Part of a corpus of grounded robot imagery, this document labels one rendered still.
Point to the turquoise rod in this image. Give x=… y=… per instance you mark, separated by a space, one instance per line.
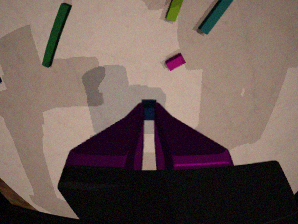
x=214 y=15

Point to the small magenta block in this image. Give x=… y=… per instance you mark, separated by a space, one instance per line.
x=175 y=61

